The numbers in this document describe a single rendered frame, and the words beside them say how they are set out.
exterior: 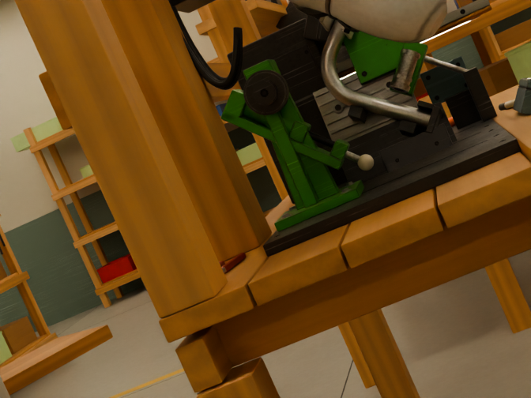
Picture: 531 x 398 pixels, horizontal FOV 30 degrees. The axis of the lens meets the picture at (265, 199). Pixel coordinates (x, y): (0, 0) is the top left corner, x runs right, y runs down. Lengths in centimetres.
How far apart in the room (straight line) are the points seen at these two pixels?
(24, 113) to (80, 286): 216
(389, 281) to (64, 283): 1083
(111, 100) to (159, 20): 41
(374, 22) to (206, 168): 42
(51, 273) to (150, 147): 1085
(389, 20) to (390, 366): 150
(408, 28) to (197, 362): 58
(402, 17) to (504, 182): 33
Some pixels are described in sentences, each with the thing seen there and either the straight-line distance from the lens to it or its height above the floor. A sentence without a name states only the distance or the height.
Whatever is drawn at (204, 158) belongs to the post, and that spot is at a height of 106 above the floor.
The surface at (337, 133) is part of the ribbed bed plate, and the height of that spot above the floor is 100.
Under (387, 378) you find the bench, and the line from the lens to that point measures 285.
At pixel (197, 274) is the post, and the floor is 92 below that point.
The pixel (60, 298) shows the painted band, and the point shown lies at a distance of 1223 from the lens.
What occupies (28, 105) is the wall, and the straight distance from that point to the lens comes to 1202.
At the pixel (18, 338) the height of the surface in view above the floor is 35.
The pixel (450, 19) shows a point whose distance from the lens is 206.
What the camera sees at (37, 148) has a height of 195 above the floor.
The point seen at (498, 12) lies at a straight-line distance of 480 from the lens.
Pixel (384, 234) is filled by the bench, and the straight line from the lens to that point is 133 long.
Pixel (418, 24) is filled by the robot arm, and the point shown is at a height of 111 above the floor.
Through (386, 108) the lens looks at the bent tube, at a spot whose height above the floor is 101.
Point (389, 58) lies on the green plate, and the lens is 193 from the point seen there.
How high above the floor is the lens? 106
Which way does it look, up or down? 3 degrees down
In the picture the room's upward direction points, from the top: 24 degrees counter-clockwise
